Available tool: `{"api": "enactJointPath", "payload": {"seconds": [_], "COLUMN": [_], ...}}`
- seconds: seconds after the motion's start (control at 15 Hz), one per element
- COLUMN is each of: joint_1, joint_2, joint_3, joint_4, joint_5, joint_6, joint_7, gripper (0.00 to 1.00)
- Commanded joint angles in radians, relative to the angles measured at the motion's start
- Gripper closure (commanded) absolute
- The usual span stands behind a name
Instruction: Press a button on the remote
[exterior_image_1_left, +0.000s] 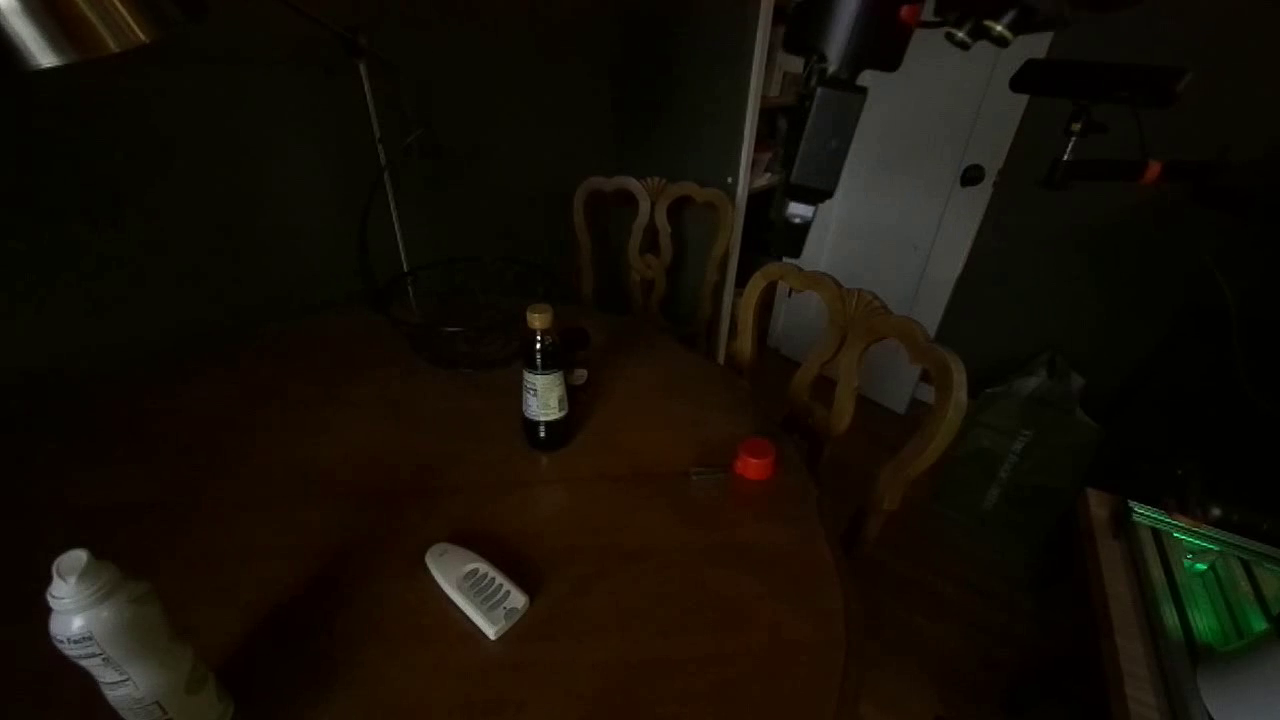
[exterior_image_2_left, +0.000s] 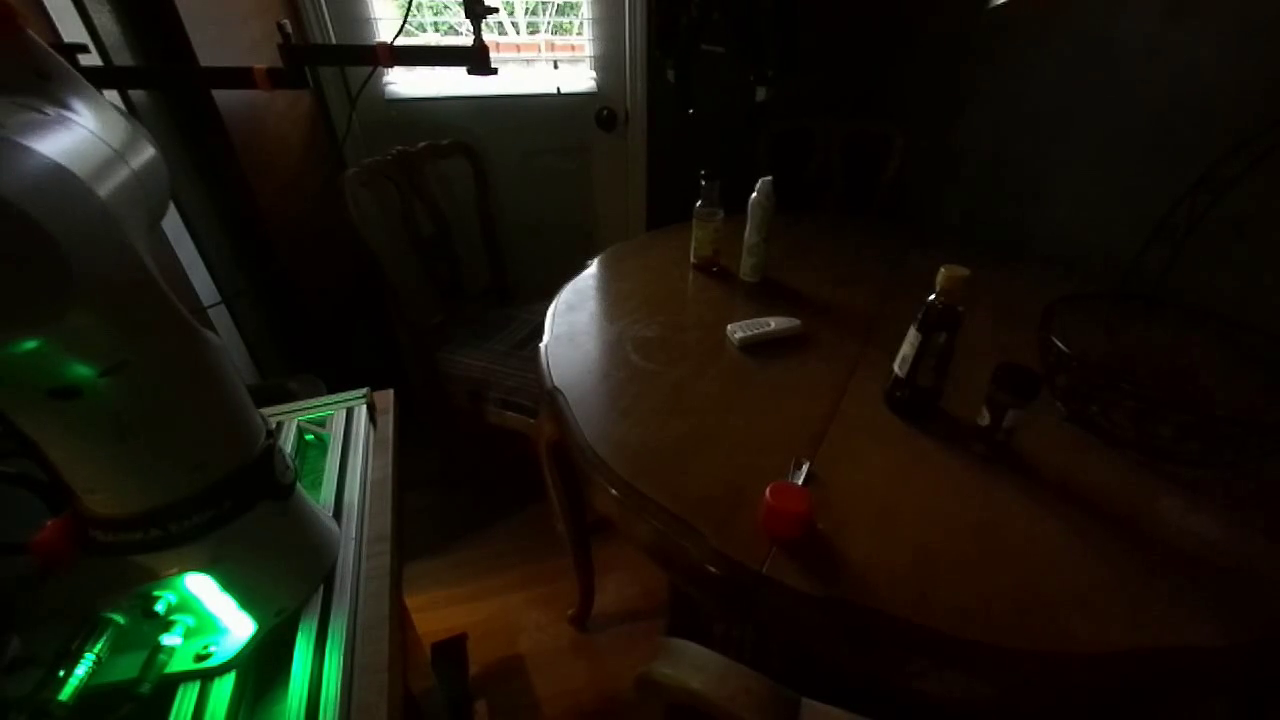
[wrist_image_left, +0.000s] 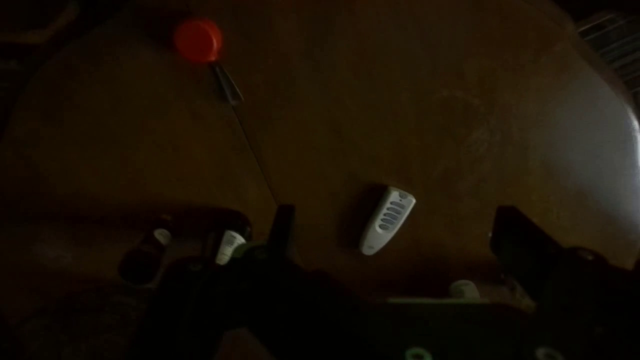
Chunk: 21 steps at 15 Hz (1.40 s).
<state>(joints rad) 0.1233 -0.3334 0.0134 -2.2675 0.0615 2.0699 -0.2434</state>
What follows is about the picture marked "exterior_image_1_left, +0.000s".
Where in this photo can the dark green bag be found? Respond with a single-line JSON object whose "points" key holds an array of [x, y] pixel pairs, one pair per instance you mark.
{"points": [[1020, 450]]}

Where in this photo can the dark glass bottle tan cap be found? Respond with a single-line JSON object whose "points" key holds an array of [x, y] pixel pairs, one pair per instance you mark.
{"points": [[545, 395]]}

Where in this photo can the orange plastic cap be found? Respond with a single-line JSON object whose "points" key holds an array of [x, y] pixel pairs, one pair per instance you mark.
{"points": [[754, 460]]}

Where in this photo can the white door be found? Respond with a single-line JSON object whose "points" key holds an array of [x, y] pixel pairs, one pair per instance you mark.
{"points": [[900, 250]]}

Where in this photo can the white remote control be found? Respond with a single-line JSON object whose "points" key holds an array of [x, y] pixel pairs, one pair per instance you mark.
{"points": [[478, 590]]}

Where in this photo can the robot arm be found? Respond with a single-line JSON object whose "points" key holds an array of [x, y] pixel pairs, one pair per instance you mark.
{"points": [[1245, 690]]}

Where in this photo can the dark door knob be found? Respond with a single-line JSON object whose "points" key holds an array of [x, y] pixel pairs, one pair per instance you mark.
{"points": [[973, 176]]}

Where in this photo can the shelf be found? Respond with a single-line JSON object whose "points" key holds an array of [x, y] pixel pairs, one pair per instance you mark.
{"points": [[775, 150]]}

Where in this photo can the small dark flat object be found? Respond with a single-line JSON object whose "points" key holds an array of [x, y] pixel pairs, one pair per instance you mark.
{"points": [[708, 473]]}

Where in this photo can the white spray can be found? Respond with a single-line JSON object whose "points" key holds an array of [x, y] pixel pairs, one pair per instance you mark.
{"points": [[120, 645]]}

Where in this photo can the floor lamp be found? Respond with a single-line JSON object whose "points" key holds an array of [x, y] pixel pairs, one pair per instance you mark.
{"points": [[385, 170]]}

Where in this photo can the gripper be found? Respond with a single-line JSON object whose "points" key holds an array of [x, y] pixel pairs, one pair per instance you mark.
{"points": [[850, 35]]}

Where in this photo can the wooden dining chair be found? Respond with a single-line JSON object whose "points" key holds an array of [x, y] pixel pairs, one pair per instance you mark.
{"points": [[650, 230], [860, 340]]}

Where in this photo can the grey box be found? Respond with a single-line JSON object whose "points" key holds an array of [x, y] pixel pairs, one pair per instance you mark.
{"points": [[828, 140]]}

